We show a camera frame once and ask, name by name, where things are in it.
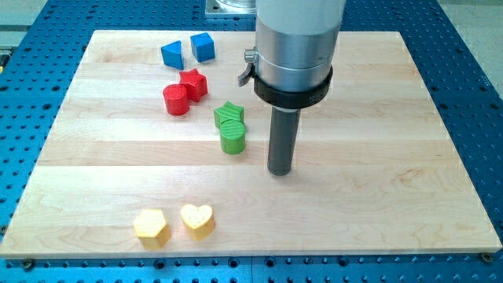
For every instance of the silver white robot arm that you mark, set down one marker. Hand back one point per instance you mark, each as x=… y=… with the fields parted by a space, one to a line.
x=295 y=40

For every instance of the green cylinder block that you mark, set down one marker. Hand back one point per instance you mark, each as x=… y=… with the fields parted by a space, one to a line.
x=232 y=137

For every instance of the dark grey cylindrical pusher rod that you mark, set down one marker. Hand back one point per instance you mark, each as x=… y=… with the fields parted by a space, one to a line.
x=283 y=130

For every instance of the green star block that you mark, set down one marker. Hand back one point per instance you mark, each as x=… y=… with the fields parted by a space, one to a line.
x=227 y=112

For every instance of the red star block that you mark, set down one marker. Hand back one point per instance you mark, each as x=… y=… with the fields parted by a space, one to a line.
x=195 y=84

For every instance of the red cylinder block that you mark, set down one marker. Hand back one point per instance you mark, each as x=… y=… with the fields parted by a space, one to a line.
x=176 y=99

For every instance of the light wooden board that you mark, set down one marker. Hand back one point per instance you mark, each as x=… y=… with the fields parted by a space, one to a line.
x=374 y=171

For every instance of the yellow heart block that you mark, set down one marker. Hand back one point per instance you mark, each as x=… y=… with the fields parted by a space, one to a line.
x=198 y=220

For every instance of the blue cube block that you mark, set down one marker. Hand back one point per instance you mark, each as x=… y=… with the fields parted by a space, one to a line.
x=203 y=47

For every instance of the blue triangle block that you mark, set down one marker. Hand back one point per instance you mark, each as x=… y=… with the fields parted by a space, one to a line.
x=172 y=55

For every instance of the yellow hexagon block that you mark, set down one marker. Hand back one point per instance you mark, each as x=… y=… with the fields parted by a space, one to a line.
x=152 y=228

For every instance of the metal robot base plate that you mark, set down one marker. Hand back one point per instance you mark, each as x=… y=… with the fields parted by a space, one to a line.
x=230 y=8

